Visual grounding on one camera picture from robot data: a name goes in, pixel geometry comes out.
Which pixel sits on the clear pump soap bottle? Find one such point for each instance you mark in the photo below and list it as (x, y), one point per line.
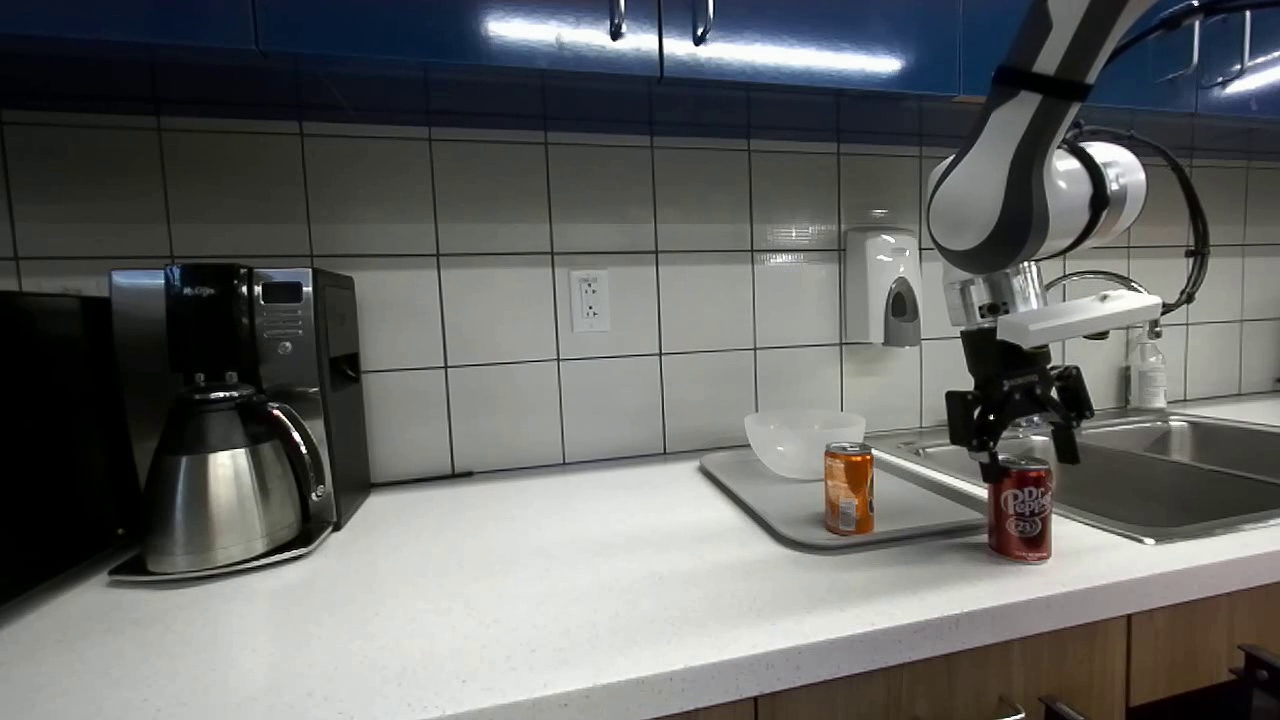
(1144, 380)

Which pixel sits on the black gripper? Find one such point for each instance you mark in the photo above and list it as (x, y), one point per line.
(1009, 366)

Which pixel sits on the wooden base cabinet front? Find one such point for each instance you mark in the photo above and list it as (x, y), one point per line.
(932, 680)
(1187, 642)

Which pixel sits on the red soda can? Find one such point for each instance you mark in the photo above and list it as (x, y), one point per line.
(1023, 513)

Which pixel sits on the white wall power outlet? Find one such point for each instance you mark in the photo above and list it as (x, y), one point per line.
(588, 302)

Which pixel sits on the stainless steel coffee carafe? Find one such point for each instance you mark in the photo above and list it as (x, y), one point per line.
(220, 503)

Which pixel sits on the grey plastic tray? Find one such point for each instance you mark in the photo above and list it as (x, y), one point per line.
(775, 505)

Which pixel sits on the blue glossy cabinet door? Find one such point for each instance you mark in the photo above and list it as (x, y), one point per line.
(801, 34)
(1144, 61)
(333, 43)
(1262, 43)

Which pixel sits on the orange soda can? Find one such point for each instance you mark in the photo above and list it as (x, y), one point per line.
(850, 494)

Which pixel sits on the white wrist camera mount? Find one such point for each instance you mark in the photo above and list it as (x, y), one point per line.
(1083, 320)

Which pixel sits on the black microwave oven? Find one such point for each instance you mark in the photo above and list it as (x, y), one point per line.
(60, 442)

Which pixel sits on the black unidentified object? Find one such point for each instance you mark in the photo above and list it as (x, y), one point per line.
(1262, 684)

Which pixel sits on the white translucent bowl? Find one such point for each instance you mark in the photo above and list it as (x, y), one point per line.
(784, 444)

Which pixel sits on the white wall soap dispenser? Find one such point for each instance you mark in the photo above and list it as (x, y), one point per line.
(874, 286)

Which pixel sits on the stainless steel double sink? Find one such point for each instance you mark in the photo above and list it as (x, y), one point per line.
(1175, 486)

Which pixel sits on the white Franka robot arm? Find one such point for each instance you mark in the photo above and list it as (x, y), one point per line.
(1002, 186)

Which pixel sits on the black steel coffee maker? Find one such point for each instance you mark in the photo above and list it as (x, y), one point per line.
(303, 361)

